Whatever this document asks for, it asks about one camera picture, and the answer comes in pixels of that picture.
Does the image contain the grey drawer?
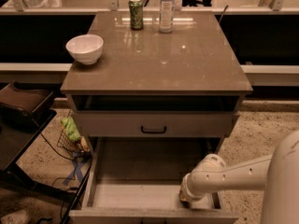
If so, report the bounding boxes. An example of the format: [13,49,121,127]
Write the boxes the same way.
[69,137,238,224]
[73,111,239,137]

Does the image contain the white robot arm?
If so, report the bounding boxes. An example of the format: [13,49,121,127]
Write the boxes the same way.
[179,131,299,224]

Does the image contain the grey drawer cabinet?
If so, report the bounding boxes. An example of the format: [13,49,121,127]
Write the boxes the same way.
[61,11,252,151]

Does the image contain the green plush toy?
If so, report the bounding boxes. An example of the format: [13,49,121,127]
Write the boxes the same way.
[61,117,81,142]

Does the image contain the white ceramic bowl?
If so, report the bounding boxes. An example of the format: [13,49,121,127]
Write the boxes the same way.
[66,35,104,64]

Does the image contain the blue tape cross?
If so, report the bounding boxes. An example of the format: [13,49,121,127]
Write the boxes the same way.
[63,158,89,186]

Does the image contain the green soda can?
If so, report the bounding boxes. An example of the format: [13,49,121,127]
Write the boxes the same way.
[128,0,143,30]

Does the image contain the clear plastic water bottle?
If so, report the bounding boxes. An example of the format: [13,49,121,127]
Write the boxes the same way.
[159,0,175,33]

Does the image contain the dark brown tray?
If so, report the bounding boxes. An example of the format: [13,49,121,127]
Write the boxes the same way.
[0,82,54,126]

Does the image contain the black side table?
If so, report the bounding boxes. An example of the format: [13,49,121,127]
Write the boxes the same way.
[0,109,91,224]

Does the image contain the metal railing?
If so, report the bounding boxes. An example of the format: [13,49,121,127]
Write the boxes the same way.
[0,0,299,16]

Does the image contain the white shoe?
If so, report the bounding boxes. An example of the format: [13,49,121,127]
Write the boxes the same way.
[0,209,30,224]

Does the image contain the wire basket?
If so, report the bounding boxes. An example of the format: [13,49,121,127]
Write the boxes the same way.
[57,124,90,158]

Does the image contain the black cable on floor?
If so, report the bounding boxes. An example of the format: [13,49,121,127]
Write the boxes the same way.
[40,133,92,224]

